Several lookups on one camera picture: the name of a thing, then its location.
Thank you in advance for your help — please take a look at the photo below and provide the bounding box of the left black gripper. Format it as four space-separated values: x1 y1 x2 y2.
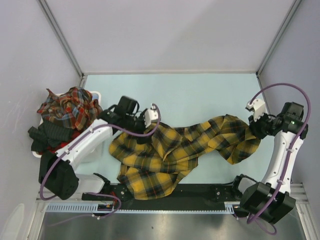
125 109 155 145

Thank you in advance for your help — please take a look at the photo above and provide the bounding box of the white laundry basket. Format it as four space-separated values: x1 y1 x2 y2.
31 91 105 165

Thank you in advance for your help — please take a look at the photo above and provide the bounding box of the dark striped shirt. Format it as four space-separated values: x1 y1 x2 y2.
27 120 81 153

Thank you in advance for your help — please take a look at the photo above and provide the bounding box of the right aluminium frame post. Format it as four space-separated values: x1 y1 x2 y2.
256 0 302 78

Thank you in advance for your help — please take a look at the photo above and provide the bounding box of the yellow plaid shirt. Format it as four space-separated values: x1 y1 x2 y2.
109 114 261 200

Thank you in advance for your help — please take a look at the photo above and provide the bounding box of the white slotted cable duct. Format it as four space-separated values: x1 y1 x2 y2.
45 203 235 215

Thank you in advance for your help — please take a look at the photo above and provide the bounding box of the aluminium frame post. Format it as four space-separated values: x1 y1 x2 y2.
256 0 302 78
37 0 85 87

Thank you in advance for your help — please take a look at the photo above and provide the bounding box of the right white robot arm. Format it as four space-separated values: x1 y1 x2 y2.
230 99 308 224

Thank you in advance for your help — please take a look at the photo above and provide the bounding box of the left aluminium frame post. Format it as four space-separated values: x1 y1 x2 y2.
37 0 85 87

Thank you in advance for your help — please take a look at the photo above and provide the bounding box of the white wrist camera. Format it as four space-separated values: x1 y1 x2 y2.
245 98 267 122
143 106 161 128

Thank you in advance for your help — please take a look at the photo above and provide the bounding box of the red black plaid shirt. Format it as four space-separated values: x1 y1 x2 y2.
37 142 68 155

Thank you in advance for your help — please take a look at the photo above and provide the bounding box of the red blue plaid shirt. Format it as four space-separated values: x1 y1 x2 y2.
37 86 103 132

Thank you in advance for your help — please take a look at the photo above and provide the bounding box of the aluminium front rail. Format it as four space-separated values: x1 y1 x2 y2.
34 182 307 205

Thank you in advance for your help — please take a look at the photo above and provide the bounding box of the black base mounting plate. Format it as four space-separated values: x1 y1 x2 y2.
81 182 249 218

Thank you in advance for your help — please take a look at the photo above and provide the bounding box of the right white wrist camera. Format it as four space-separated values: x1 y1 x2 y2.
245 98 267 122

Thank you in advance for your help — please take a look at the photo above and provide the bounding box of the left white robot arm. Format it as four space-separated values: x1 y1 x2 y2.
38 96 161 201

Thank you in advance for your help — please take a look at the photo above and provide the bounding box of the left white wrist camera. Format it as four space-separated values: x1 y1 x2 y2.
143 106 161 128

